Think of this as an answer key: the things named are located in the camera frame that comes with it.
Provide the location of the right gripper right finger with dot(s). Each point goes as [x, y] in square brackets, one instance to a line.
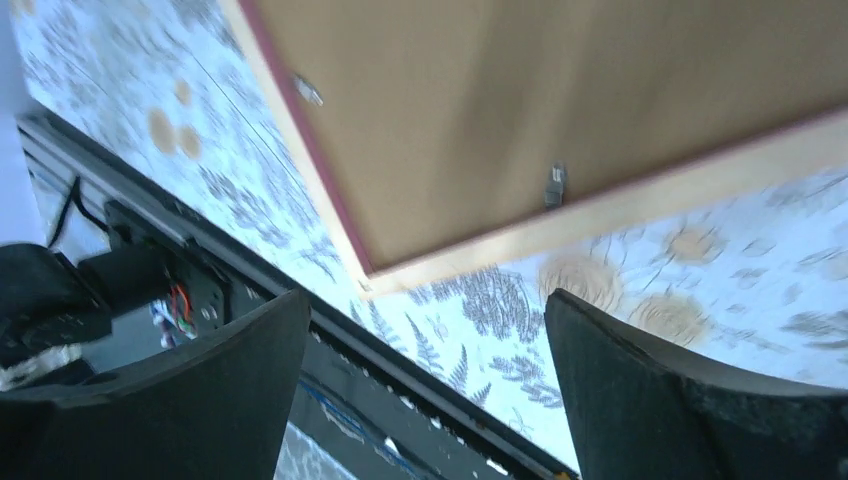
[641, 407]

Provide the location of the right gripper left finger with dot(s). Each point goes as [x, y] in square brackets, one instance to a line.
[216, 407]

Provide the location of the pink wooden picture frame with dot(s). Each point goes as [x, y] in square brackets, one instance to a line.
[596, 218]

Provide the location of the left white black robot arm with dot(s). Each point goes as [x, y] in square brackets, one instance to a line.
[47, 301]

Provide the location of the floral patterned table mat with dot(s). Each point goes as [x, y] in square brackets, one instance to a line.
[758, 282]

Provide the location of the silver frame retaining clip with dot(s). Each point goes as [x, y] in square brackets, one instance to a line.
[555, 188]

